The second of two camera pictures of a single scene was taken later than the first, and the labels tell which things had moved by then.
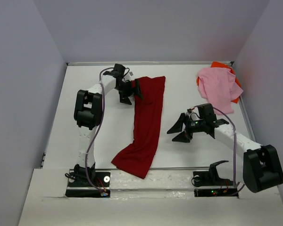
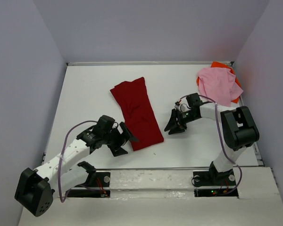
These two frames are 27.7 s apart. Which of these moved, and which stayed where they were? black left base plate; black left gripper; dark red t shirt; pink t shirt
Moved: black left gripper; dark red t shirt
Stayed: pink t shirt; black left base plate
